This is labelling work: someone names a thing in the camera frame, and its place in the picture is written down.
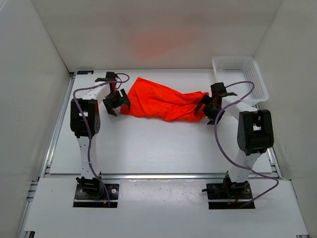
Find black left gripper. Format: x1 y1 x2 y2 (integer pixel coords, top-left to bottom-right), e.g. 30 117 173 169
103 89 130 116

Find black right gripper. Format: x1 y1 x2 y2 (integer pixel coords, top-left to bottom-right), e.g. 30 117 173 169
194 94 225 125

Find orange shorts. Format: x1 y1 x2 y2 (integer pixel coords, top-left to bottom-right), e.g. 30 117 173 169
120 77 209 122

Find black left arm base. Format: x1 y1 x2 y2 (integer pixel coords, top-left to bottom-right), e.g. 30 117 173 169
73 177 119 208

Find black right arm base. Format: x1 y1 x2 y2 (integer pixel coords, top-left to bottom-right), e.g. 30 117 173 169
202 175 255 210

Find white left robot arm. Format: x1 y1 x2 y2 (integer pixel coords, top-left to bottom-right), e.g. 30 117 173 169
70 71 131 179

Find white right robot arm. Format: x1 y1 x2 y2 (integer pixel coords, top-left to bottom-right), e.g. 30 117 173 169
194 81 274 198

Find white plastic mesh basket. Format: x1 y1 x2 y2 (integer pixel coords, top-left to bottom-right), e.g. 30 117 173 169
212 56 269 106

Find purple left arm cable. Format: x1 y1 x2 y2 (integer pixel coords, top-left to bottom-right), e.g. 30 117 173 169
73 73 130 208

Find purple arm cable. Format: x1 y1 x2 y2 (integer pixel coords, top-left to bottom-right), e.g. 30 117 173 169
213 81 280 209
73 73 130 208

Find black corner bracket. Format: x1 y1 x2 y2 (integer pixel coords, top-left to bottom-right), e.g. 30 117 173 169
77 70 94 75

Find left side aluminium rail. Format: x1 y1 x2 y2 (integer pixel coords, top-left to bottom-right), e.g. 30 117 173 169
38 72 77 180

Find right side aluminium rail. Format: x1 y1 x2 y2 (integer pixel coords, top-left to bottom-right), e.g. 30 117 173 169
252 103 283 179

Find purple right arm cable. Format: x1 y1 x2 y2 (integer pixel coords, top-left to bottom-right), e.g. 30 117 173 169
213 81 280 209

